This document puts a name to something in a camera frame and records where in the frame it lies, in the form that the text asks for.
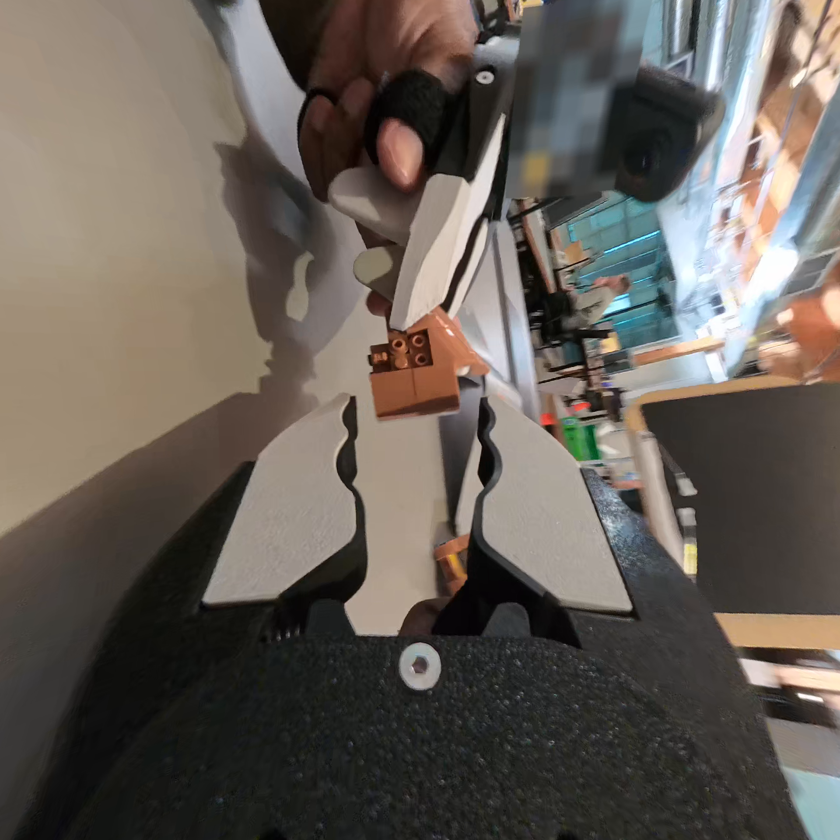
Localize person's right hand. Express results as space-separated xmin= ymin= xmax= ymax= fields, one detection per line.
xmin=400 ymin=596 xmax=460 ymax=636

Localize green crate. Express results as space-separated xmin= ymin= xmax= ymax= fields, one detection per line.
xmin=561 ymin=415 xmax=599 ymax=462

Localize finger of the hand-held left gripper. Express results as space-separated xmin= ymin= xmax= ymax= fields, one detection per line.
xmin=441 ymin=218 xmax=492 ymax=317
xmin=388 ymin=113 xmax=508 ymax=330

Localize black panel with tan edge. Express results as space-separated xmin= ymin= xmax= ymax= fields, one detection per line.
xmin=626 ymin=377 xmax=840 ymax=651

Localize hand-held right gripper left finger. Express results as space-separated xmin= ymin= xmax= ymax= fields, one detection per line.
xmin=200 ymin=392 xmax=368 ymax=608

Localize brown brick assembly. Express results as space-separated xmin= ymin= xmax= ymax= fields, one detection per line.
xmin=367 ymin=308 xmax=492 ymax=422

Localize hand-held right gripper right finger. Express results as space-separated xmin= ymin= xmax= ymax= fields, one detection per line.
xmin=467 ymin=397 xmax=636 ymax=618

